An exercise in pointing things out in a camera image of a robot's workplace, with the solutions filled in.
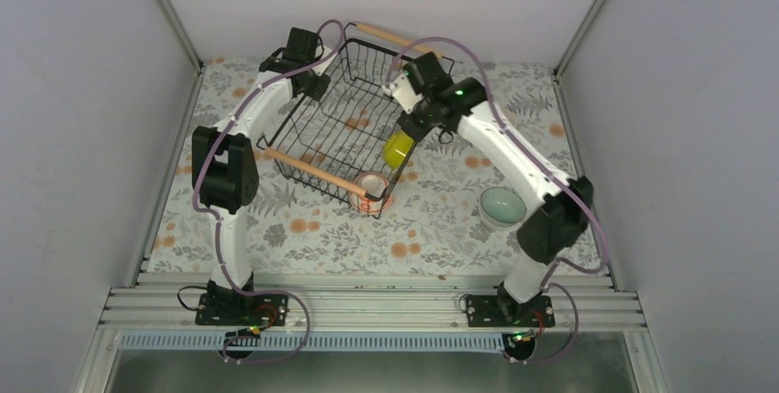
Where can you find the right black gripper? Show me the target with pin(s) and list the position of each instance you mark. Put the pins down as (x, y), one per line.
(417, 132)

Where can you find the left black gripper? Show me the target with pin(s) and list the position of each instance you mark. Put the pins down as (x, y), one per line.
(317, 94)

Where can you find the yellow-green bowl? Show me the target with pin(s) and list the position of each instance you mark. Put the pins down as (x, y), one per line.
(397, 148)

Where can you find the black wire dish rack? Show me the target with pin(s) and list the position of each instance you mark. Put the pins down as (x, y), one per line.
(325, 145)

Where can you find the white bowl orange rim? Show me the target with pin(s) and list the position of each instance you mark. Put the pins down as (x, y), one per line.
(376, 199)

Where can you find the pale green bowl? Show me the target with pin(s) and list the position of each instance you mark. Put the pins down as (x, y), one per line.
(496, 199)

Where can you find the white ceramic bowl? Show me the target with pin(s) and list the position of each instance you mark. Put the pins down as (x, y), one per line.
(499, 220)

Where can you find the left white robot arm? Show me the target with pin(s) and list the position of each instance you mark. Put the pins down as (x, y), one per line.
(225, 179)

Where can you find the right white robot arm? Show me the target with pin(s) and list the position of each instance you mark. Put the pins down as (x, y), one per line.
(557, 206)

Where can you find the floral patterned table mat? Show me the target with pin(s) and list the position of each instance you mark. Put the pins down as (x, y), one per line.
(431, 228)

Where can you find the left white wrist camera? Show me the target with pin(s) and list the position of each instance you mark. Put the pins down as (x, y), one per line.
(323, 53)

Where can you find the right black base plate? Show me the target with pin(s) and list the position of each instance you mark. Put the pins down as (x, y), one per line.
(491, 311)

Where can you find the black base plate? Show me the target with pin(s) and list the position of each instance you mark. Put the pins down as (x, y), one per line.
(491, 311)
(264, 311)

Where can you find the white slotted cable duct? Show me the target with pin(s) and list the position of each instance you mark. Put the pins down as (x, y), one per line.
(322, 341)

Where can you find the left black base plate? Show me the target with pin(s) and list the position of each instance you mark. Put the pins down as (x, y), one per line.
(264, 311)

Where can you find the aluminium rail frame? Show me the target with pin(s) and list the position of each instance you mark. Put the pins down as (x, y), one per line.
(373, 303)

